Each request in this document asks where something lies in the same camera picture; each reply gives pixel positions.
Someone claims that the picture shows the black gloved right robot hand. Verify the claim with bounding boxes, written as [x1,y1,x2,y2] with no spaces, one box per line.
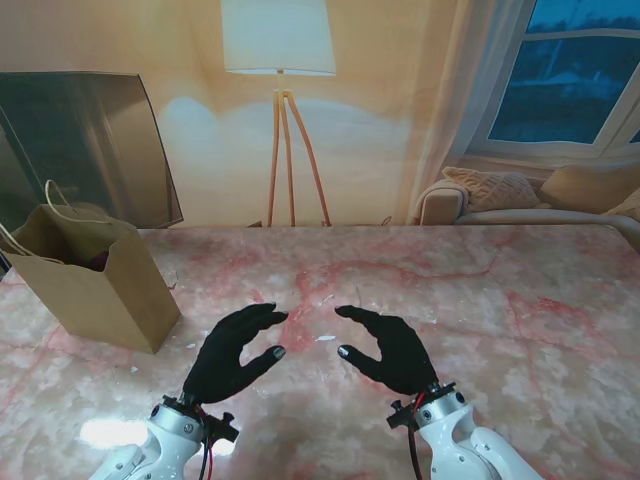
[334,305,439,395]

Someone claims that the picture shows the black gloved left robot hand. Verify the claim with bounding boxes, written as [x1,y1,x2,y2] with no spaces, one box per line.
[181,302,290,404]

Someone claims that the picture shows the kraft paper bag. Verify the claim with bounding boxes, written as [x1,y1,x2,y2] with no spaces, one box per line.
[0,179,182,355]

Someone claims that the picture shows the magenta shorts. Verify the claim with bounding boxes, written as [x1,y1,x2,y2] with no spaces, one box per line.
[82,249,112,274]

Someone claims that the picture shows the beige sofa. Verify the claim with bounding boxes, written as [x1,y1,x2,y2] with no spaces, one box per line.
[417,167,640,226]

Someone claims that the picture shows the cream knitted cushion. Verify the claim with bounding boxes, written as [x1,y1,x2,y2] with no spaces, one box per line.
[442,166,551,211]

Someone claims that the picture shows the plain tan cushion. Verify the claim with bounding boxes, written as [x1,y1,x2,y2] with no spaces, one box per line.
[539,167,640,212]

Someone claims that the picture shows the sheer white curtain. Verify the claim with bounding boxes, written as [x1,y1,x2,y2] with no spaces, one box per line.
[407,0,539,224]

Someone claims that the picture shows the dark grey flat screen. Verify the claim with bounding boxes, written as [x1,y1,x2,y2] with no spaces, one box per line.
[0,71,185,236]

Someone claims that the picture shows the white framed window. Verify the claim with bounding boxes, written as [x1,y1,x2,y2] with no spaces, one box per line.
[469,0,640,161]

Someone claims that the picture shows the white tripod floor lamp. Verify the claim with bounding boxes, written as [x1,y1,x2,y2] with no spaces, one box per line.
[221,0,337,228]

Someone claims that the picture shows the right wrist cable bundle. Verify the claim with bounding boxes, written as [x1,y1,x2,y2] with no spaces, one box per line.
[387,392,429,480]

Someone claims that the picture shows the wrist cable bundle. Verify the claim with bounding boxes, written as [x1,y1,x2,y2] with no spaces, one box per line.
[387,392,429,480]
[194,402,239,480]

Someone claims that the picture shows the left wrist cable bundle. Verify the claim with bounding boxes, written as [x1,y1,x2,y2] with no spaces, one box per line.
[194,402,239,480]

